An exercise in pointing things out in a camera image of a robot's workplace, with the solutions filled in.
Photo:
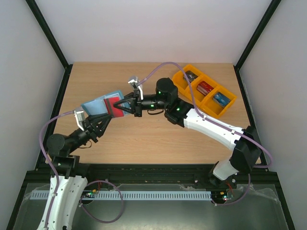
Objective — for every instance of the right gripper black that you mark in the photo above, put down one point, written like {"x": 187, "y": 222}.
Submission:
{"x": 137, "y": 103}

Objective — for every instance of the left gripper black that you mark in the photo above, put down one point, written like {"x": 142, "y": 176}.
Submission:
{"x": 94, "y": 130}

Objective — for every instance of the blue leather card holder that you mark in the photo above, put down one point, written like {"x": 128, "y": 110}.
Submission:
{"x": 97, "y": 106}

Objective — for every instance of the red credit card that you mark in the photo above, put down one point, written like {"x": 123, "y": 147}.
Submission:
{"x": 114, "y": 112}

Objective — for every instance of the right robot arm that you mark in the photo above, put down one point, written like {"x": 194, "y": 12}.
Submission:
{"x": 242, "y": 142}

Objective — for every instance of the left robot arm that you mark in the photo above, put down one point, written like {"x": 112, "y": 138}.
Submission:
{"x": 68, "y": 176}

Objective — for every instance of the black card stack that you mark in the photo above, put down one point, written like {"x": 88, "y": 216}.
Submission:
{"x": 191, "y": 76}

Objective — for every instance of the red card stack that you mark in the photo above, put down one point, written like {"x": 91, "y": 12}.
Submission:
{"x": 204, "y": 88}

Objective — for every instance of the blue card stack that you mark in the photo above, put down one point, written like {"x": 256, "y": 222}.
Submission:
{"x": 221, "y": 99}

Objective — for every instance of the yellow three-compartment bin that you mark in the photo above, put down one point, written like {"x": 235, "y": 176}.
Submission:
{"x": 211, "y": 97}

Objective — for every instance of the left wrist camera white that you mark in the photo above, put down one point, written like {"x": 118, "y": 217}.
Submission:
{"x": 79, "y": 117}

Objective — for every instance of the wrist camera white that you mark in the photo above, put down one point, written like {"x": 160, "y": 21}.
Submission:
{"x": 79, "y": 117}
{"x": 135, "y": 83}

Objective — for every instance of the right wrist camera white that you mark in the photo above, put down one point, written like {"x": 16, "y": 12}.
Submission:
{"x": 135, "y": 83}

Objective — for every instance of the light blue cable duct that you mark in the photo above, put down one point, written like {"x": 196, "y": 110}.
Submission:
{"x": 152, "y": 195}

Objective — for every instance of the black aluminium frame rail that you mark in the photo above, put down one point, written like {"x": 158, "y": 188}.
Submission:
{"x": 189, "y": 174}

